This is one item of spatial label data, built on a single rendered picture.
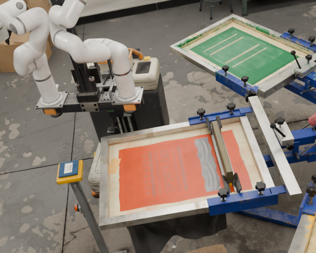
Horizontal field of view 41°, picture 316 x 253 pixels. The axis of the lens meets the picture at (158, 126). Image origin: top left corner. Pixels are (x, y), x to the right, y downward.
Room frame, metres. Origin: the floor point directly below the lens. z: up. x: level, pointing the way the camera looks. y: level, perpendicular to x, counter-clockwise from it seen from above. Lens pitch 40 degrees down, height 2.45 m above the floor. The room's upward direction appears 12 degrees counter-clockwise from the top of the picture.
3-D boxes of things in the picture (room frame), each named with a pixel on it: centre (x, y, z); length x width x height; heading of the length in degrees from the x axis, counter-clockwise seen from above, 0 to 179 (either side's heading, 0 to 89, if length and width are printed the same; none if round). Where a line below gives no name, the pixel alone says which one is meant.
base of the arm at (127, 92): (1.87, 0.12, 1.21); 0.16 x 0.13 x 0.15; 166
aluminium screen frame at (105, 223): (1.42, -0.07, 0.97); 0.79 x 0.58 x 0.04; 87
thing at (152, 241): (1.22, 0.00, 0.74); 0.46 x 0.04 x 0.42; 87
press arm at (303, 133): (1.40, -0.63, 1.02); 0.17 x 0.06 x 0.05; 87
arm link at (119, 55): (1.86, 0.13, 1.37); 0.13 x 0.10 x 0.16; 39
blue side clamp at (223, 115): (1.69, -0.32, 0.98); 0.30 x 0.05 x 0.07; 87
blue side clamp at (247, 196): (1.13, -0.29, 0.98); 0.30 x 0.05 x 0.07; 87
